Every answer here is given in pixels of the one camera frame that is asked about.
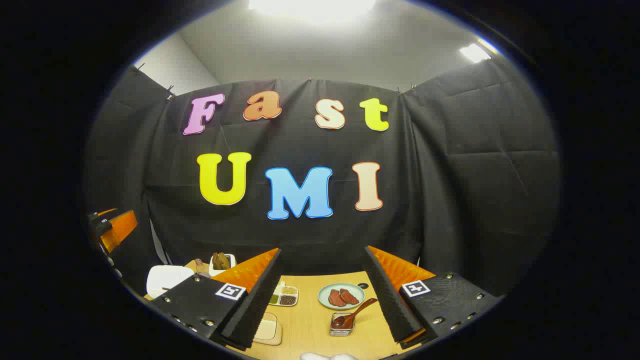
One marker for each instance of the brown toast slice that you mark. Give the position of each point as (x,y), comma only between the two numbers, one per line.
(216,261)
(225,261)

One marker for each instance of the small ceiling light panel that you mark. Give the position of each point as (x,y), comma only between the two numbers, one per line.
(474,52)

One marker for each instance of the white divided grain dish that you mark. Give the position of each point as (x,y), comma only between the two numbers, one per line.
(285,296)

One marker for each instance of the white toaster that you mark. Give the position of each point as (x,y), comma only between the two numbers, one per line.
(222,271)

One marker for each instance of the glass dish of rice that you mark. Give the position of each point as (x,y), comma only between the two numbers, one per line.
(267,330)

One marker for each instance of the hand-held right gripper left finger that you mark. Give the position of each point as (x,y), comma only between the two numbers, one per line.
(255,305)

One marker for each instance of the black backdrop cloth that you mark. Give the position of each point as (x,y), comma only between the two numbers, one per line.
(450,190)

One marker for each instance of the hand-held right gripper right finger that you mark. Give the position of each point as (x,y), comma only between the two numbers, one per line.
(392,305)

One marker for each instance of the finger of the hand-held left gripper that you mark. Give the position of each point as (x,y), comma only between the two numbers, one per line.
(120,227)

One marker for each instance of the small red-capped seasoning bottle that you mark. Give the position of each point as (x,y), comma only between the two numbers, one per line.
(201,268)

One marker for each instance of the large ceiling light panel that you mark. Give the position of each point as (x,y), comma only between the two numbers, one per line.
(312,7)

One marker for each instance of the brown wooden spoon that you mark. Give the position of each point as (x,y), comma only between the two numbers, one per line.
(350,316)

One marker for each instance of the pale green plate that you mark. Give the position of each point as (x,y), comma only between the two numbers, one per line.
(325,292)

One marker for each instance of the brown meat piece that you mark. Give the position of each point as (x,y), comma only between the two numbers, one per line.
(349,296)
(336,298)

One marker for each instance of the white rice cooker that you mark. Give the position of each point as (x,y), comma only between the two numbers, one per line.
(167,280)

